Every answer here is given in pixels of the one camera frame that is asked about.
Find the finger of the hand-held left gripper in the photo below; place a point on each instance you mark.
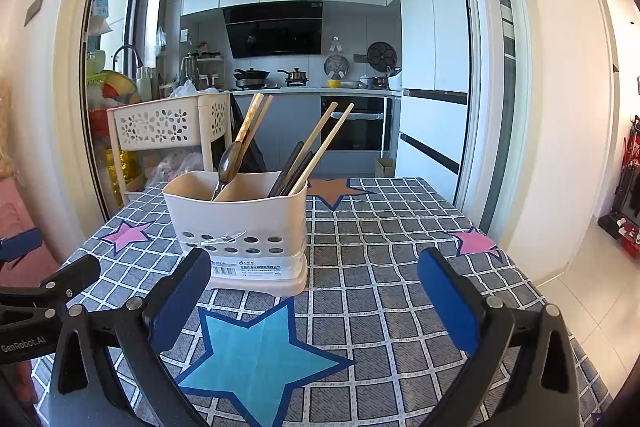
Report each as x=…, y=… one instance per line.
x=20, y=243
x=70, y=277

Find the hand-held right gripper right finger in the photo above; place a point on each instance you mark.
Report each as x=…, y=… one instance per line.
x=450, y=302

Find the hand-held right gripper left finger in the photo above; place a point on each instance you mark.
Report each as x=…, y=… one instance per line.
x=180, y=292

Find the white plastic utensil holder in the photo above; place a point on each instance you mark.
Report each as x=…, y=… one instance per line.
x=260, y=217

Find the black chopsticks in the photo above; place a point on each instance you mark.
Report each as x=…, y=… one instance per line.
x=287, y=169

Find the wooden chopstick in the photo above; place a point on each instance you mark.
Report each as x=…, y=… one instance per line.
x=261, y=119
x=315, y=142
x=330, y=142
x=250, y=117

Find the large pink folding stool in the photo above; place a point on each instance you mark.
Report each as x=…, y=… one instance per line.
x=15, y=212

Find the grey checked tablecloth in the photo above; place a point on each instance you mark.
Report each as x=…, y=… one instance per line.
x=375, y=247

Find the gold foil packet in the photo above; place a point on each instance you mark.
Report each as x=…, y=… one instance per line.
x=122, y=177

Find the clear plastic bags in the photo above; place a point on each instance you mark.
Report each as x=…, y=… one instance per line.
x=175, y=172

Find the cardboard box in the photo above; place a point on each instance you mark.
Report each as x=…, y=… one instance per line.
x=385, y=174

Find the red basket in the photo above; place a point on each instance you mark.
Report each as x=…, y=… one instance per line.
x=97, y=122

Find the white plastic trolley rack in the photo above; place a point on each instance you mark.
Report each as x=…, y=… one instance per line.
x=160, y=122

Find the yellow green basin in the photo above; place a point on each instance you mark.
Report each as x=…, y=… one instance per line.
x=112, y=84

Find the black built-in oven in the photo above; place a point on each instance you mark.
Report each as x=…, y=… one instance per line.
x=355, y=127

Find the white plastic bag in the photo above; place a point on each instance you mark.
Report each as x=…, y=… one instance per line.
x=184, y=89

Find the red and black bags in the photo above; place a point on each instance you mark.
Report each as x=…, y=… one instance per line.
x=625, y=187

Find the kitchen faucet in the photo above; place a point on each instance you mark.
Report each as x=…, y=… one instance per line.
x=127, y=52

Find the black wok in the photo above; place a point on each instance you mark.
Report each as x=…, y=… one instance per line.
x=251, y=75

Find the white rice cooker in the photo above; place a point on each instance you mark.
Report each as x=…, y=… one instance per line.
x=395, y=79

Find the steel pot with lid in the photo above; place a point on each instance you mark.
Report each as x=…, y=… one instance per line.
x=293, y=76

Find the white refrigerator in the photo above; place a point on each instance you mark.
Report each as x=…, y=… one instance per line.
x=435, y=57

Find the yellow bowl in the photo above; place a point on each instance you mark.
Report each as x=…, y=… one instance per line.
x=335, y=84

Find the round black pan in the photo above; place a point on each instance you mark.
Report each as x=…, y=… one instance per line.
x=382, y=55

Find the round silver steamer rack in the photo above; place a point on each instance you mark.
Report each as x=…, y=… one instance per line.
x=336, y=67

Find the black range hood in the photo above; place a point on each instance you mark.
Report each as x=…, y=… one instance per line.
x=275, y=32

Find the grey wall switch plate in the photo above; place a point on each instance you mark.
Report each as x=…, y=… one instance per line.
x=35, y=9

